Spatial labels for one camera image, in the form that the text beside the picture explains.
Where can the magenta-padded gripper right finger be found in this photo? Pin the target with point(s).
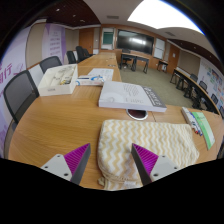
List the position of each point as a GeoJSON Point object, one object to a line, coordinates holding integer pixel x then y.
{"type": "Point", "coordinates": [145, 159]}

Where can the white paper sheet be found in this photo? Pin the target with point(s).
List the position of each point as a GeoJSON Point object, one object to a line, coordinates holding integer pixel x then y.
{"type": "Point", "coordinates": [101, 74]}

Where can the dark presenter desk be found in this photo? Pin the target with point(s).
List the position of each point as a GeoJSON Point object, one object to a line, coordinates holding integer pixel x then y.
{"type": "Point", "coordinates": [135, 56]}

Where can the blue capped marker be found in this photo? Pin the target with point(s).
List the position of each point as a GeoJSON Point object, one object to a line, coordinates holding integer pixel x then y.
{"type": "Point", "coordinates": [199, 128]}

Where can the small dark side table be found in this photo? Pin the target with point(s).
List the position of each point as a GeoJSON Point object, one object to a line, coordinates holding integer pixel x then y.
{"type": "Point", "coordinates": [162, 61]}

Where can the brown wooden door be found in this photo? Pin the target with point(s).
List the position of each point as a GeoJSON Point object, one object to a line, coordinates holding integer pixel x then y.
{"type": "Point", "coordinates": [172, 58]}
{"type": "Point", "coordinates": [86, 40]}

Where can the black office chairs row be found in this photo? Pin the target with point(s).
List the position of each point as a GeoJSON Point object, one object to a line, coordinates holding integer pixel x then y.
{"type": "Point", "coordinates": [81, 52]}

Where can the green booklet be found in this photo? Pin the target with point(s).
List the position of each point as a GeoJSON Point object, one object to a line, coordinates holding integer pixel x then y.
{"type": "Point", "coordinates": [205, 128]}

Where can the black mesh office chair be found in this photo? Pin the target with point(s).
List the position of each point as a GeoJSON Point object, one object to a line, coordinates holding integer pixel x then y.
{"type": "Point", "coordinates": [71, 56]}
{"type": "Point", "coordinates": [50, 62]}
{"type": "Point", "coordinates": [18, 93]}

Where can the thick white book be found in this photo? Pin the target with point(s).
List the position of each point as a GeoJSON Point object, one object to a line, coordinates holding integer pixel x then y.
{"type": "Point", "coordinates": [126, 95]}

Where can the purple white wall graphic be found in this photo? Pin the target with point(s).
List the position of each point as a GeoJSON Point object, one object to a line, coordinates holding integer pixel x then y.
{"type": "Point", "coordinates": [11, 66]}

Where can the purple wall banner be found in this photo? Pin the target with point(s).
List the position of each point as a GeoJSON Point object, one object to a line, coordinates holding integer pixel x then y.
{"type": "Point", "coordinates": [53, 41]}

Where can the large ceiling light panel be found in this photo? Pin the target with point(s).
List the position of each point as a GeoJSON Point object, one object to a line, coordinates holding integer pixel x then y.
{"type": "Point", "coordinates": [160, 15]}

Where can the blue white packet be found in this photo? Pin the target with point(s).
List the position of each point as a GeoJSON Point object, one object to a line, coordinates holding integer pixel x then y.
{"type": "Point", "coordinates": [88, 81]}

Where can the large black wall screen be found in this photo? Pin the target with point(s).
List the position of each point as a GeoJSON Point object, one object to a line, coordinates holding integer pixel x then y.
{"type": "Point", "coordinates": [135, 41]}

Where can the long wooden side table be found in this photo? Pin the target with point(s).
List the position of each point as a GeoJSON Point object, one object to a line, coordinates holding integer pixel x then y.
{"type": "Point", "coordinates": [186, 78]}

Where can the round metal table grommet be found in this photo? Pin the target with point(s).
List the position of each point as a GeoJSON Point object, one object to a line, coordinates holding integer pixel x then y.
{"type": "Point", "coordinates": [136, 115]}

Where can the black chairs group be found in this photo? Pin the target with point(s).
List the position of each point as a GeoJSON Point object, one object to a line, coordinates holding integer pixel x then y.
{"type": "Point", "coordinates": [203, 86]}

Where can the white green wall board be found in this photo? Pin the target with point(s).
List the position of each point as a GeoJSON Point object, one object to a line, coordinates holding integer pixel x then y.
{"type": "Point", "coordinates": [107, 38]}

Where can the white open cardboard box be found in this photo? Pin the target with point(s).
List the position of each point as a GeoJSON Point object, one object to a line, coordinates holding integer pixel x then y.
{"type": "Point", "coordinates": [55, 81]}

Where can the white whiteboard eraser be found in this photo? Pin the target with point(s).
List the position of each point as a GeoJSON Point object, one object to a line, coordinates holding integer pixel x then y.
{"type": "Point", "coordinates": [186, 115]}

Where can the black swivel chair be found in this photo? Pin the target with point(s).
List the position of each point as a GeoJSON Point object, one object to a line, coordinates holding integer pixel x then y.
{"type": "Point", "coordinates": [125, 51]}

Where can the cream zigzag patterned towel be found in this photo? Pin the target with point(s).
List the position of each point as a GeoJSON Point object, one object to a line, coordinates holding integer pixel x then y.
{"type": "Point", "coordinates": [166, 140]}

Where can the colourful wall poster display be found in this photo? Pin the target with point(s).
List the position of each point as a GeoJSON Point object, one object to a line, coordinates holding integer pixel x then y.
{"type": "Point", "coordinates": [215, 78]}

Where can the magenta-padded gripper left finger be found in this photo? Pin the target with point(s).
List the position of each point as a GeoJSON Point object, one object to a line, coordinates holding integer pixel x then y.
{"type": "Point", "coordinates": [77, 159]}

